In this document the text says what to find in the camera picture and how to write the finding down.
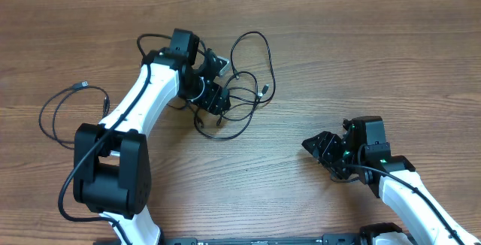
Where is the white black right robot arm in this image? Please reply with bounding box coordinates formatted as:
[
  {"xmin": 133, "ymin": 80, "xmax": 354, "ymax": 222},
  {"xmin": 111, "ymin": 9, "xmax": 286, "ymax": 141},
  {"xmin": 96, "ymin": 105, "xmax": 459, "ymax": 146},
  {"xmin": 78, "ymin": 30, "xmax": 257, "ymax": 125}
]
[{"xmin": 302, "ymin": 116, "xmax": 480, "ymax": 244}]

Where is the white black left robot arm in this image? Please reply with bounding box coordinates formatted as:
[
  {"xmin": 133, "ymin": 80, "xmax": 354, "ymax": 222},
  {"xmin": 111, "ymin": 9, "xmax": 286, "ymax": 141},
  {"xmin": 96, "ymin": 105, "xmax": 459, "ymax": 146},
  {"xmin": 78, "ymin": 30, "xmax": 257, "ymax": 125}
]
[{"xmin": 65, "ymin": 29, "xmax": 230, "ymax": 244}]

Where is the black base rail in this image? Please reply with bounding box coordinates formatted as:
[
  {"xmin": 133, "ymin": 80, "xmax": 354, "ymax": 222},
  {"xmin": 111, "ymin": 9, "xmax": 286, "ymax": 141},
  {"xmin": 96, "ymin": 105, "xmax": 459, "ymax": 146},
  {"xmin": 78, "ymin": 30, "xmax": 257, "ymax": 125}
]
[{"xmin": 157, "ymin": 233, "xmax": 370, "ymax": 245}]

